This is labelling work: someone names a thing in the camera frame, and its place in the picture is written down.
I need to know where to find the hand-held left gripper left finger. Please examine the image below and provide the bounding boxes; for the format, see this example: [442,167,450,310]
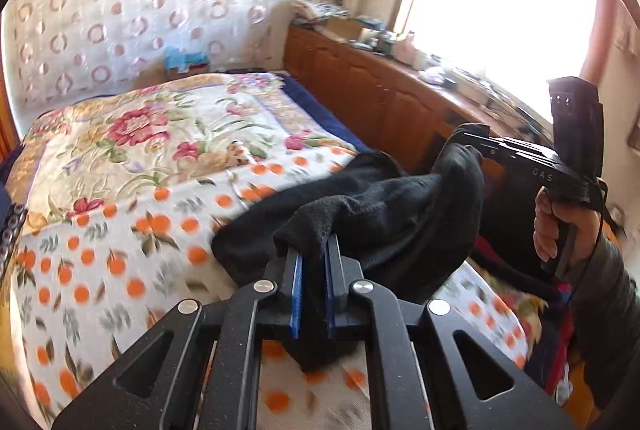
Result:
[52,247,306,430]

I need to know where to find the pink curtain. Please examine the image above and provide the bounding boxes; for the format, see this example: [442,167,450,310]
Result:
[577,0,619,85]

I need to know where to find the dark blue gold-trimmed cloth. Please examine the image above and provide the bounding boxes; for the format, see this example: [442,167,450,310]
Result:
[0,187,26,283]

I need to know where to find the person's right forearm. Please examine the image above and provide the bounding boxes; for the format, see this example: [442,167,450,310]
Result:
[569,230,640,411]

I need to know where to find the blue box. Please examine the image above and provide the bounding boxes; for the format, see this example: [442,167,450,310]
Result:
[165,47,209,74]

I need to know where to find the cabinet top clutter pile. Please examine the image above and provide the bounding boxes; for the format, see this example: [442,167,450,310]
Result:
[350,25,553,133]

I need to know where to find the cardboard box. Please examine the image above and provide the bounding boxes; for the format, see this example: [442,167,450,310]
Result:
[325,17,372,44]

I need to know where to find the person's right hand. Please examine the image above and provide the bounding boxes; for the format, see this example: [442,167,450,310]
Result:
[532,186,601,272]

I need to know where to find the folded patterned cloth stack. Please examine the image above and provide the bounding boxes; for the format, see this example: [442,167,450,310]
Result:
[290,0,349,29]

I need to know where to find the bright window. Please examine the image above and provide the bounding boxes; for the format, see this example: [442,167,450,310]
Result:
[395,0,601,123]

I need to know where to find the wooden cabinet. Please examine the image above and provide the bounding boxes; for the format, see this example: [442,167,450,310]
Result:
[284,25,556,191]

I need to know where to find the wooden wardrobe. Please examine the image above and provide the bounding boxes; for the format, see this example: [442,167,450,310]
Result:
[0,75,21,153]

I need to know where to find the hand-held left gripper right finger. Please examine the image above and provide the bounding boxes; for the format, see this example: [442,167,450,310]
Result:
[324,237,576,430]

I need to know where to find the floral orange-print blanket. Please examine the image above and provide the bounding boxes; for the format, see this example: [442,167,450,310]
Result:
[10,72,546,430]

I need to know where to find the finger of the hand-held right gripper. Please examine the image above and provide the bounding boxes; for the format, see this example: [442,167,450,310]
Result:
[449,123,503,161]

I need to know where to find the dark blue bedsheet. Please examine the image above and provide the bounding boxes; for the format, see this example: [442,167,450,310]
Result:
[277,72,411,176]

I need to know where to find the black garment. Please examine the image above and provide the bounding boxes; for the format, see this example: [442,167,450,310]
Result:
[210,142,486,371]

